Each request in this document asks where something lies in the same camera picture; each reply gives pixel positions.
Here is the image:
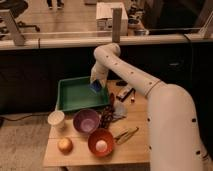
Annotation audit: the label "blue sponge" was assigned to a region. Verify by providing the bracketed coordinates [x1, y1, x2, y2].
[89, 80, 102, 93]

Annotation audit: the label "white fabric-covered robot arm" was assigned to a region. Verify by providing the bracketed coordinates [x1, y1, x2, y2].
[90, 43, 213, 171]

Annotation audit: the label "green plastic tray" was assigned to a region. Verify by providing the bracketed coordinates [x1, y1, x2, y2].
[57, 76, 109, 112]

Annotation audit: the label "black and white box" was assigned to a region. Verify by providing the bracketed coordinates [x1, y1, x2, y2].
[116, 84, 133, 102]

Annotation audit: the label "grey cloth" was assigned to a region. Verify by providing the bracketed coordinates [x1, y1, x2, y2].
[113, 100, 127, 120]

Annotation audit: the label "small spoon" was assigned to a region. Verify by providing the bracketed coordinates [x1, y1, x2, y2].
[131, 90, 136, 103]

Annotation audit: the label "dark red patterned cloth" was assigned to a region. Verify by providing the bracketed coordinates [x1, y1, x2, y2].
[100, 93, 115, 129]

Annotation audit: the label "purple bowl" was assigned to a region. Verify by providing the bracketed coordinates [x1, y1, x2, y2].
[73, 109, 100, 134]

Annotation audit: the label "orange bowl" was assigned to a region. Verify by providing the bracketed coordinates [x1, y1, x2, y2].
[88, 128, 114, 157]

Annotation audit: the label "white cardboard box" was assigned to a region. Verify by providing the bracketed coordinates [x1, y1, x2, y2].
[96, 2, 128, 36]

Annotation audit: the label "wooden table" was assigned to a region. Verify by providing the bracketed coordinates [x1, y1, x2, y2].
[42, 78, 152, 168]

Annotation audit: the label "white cup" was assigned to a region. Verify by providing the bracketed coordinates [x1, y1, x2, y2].
[47, 110, 65, 130]

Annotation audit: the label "wooden tongs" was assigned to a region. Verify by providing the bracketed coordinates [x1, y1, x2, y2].
[114, 127, 139, 145]

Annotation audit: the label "white egg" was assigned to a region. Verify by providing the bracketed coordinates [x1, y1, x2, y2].
[96, 140, 107, 152]

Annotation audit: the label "yellow onion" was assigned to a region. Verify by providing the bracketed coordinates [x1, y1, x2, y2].
[57, 137, 73, 154]

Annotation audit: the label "black handled tool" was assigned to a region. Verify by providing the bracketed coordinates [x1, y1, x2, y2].
[116, 80, 127, 86]

